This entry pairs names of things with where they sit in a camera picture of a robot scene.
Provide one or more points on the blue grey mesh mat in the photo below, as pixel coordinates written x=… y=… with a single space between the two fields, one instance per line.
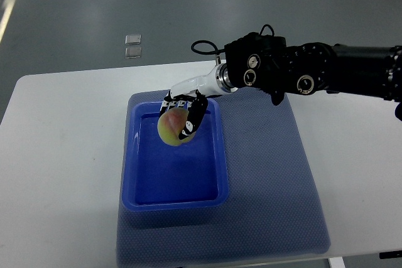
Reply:
x=273 y=208

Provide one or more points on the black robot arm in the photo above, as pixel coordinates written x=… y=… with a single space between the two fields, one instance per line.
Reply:
x=267 y=63

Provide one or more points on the upper metal floor plate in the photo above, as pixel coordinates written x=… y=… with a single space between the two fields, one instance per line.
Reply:
x=133 y=39

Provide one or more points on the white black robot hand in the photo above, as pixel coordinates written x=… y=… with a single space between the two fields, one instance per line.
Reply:
x=194 y=94

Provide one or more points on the yellow red peach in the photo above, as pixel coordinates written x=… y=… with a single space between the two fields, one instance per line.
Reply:
x=171 y=124

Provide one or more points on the white table leg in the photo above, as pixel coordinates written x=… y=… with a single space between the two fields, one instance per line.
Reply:
x=336 y=262

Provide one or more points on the blue plastic tray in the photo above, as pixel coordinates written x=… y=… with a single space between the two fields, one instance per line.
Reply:
x=159 y=177

